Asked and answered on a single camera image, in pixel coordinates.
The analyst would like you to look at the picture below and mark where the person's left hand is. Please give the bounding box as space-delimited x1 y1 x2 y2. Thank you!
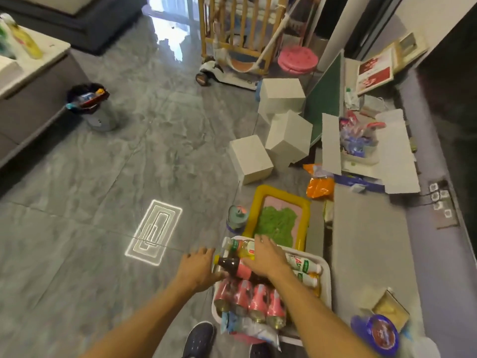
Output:
175 246 229 295

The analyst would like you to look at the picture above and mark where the person's right hand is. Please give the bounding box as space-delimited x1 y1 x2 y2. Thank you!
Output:
240 234 294 280

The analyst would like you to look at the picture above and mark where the yellow juice bottle white cap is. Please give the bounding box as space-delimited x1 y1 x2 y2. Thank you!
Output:
222 238 258 260

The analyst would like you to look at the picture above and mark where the dark soda bottle yellow cap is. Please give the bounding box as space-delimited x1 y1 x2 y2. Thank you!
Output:
213 255 261 282

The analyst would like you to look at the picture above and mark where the clear blue snack bag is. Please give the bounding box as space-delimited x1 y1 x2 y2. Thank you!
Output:
222 313 282 351

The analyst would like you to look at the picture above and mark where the orange snack bag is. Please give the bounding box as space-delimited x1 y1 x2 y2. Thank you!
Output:
302 164 336 200

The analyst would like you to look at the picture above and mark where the person's left forearm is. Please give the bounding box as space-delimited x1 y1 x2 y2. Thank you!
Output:
80 283 215 358

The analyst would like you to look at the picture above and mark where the person's right forearm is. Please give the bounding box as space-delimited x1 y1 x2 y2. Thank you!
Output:
268 268 379 358

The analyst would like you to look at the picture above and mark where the person's left shoe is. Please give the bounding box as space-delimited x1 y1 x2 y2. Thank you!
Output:
181 321 217 358

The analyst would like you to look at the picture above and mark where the person's shoe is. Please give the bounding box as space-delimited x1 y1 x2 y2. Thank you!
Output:
248 342 275 358
181 321 217 358

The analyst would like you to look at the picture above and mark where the person's right shoe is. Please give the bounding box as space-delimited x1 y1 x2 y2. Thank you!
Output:
248 342 275 358

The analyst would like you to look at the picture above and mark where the green play sand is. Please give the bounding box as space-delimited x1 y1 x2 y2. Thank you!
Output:
253 206 299 247

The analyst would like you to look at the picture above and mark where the yellow inflatable tray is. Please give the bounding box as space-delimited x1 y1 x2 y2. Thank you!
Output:
242 184 312 252

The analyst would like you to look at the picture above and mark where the teal toy bucket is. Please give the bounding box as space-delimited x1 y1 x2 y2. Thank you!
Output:
226 204 249 235

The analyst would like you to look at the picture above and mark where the white storage basket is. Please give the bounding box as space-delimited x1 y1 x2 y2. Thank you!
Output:
211 236 332 347

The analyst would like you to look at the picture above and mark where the pink round stool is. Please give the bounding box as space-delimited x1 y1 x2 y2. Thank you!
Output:
277 46 319 75
229 331 261 346

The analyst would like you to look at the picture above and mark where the grey television cabinet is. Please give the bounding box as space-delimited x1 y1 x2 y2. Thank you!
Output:
313 57 444 358

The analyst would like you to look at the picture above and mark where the blue round tub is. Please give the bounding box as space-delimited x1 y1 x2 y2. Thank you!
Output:
350 313 400 358

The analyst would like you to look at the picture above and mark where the tan paper box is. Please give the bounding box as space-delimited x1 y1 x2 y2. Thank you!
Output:
372 288 410 332

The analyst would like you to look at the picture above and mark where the pile of colourful packets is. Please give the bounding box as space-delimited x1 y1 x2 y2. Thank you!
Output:
339 111 387 157

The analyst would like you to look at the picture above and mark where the open white cardboard box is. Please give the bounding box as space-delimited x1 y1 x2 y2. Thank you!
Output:
321 107 421 195

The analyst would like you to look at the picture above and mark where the green board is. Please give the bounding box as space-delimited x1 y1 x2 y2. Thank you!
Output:
304 49 345 146

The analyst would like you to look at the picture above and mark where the white lidded cup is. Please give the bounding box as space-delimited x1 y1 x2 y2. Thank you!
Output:
404 333 442 358

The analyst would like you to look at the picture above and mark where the grey waste bin black liner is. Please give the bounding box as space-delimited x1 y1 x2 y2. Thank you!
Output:
66 83 118 133

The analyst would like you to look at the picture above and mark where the white kick scooter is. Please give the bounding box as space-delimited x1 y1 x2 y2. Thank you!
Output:
195 0 305 90

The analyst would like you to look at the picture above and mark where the white grey coffee table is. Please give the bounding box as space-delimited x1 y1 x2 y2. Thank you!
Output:
0 18 90 168

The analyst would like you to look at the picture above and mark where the wooden crib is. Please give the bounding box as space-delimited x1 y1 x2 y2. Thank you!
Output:
197 0 290 77

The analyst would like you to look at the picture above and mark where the white tower air conditioner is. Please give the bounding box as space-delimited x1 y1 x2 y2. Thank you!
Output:
317 0 373 73

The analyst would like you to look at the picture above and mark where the dark grey sofa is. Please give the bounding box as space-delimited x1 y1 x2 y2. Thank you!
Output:
0 0 148 55

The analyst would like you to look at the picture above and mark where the yellow plastic bottle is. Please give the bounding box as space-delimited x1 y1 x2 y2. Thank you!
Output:
1 12 44 60

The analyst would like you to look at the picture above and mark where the green plastic bottle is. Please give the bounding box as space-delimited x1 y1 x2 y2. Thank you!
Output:
0 24 17 60

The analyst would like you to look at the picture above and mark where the wall power outlet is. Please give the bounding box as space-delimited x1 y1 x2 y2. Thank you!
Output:
428 180 454 220

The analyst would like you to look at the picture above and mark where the red picture frame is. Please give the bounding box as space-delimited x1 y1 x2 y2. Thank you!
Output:
356 48 396 95

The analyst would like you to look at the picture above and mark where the pale picture frame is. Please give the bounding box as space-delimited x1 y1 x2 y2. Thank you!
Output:
393 31 429 68

